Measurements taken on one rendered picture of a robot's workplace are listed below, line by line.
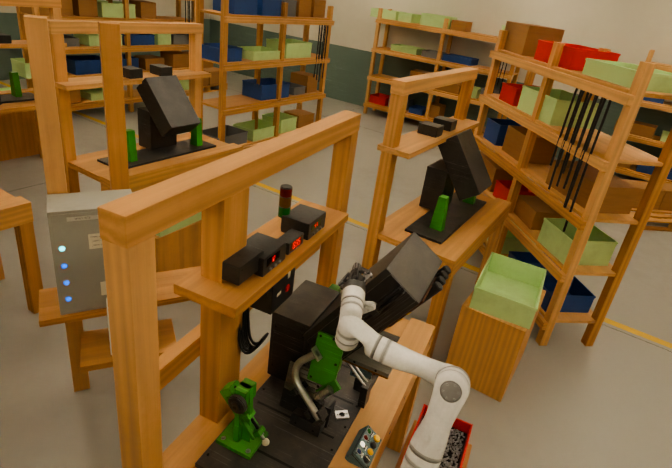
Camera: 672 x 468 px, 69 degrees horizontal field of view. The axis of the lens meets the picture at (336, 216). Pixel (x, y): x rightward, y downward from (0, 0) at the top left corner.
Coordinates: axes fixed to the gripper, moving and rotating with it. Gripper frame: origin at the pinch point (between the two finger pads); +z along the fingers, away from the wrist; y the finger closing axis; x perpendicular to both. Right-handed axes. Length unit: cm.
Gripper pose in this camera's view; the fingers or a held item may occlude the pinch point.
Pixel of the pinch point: (356, 267)
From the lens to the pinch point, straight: 167.9
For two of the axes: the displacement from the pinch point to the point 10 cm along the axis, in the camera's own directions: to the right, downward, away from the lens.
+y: -8.5, 4.0, 3.6
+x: 5.2, 7.6, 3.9
